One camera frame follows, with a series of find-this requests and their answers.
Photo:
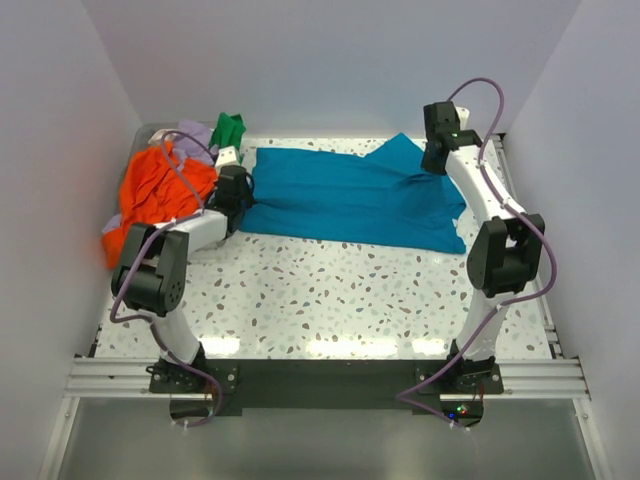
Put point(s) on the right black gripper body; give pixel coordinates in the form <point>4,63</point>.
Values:
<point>430,165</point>

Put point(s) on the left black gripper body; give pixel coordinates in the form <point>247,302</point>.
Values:
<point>246,201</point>

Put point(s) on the blue t shirt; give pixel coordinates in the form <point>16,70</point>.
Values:
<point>382,198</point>

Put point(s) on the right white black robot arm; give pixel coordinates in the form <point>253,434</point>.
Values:
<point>505,254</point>

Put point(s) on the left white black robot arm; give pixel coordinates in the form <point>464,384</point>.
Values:
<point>149,280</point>

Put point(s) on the green t shirt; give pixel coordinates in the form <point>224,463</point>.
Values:
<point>229,131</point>

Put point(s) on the orange t shirt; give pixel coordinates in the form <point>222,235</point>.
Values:
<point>155,190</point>

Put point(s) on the pale pink t shirt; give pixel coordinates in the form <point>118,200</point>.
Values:
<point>162,136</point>

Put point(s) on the clear plastic bin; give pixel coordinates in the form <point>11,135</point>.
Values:
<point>145,135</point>

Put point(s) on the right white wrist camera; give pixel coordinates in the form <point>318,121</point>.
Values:
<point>463,116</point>

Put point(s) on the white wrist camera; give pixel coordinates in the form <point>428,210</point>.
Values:
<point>227,156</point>
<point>463,116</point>

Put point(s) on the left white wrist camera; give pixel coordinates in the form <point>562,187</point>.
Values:
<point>227,156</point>

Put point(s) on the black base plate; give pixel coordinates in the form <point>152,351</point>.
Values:
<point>316,384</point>

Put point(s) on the aluminium frame rail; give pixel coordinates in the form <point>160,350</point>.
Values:
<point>522,379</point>

